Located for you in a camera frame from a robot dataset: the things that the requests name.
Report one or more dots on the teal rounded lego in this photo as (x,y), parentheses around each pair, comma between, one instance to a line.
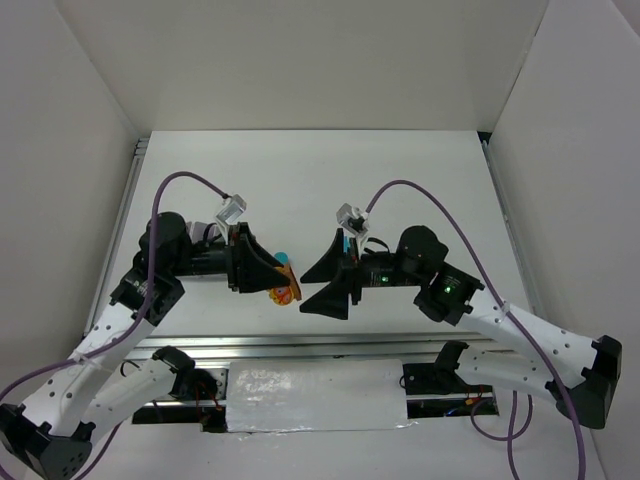
(282,257)

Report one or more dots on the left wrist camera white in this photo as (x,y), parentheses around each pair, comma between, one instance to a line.
(231,210)

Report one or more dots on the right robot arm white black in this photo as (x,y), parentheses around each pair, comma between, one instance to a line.
(579,375)

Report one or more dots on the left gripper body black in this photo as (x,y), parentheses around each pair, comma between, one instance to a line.
(234,257)

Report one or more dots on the white divided container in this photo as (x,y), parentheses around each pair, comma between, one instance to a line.
(203,232)

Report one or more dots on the silver foil tape panel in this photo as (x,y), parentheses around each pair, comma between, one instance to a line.
(324,396)

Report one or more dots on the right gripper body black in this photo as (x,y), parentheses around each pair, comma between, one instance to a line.
(354,273)

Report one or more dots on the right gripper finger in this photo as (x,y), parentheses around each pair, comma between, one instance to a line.
(325,269)
(333,300)

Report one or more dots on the aluminium front rail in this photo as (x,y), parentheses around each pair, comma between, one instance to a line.
(294,346)

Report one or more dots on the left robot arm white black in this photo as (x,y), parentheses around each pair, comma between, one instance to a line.
(53,431)

